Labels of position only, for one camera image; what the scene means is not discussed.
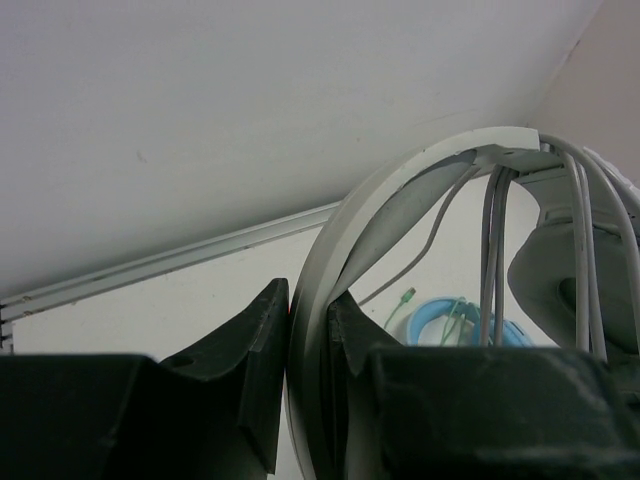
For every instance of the light blue headphones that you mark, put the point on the light blue headphones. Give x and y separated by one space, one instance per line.
445 321

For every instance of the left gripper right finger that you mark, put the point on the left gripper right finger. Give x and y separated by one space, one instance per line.
348 398

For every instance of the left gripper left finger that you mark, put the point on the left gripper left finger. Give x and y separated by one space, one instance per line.
217 402

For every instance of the grey white headphones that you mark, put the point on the grey white headphones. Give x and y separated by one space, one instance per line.
552 390

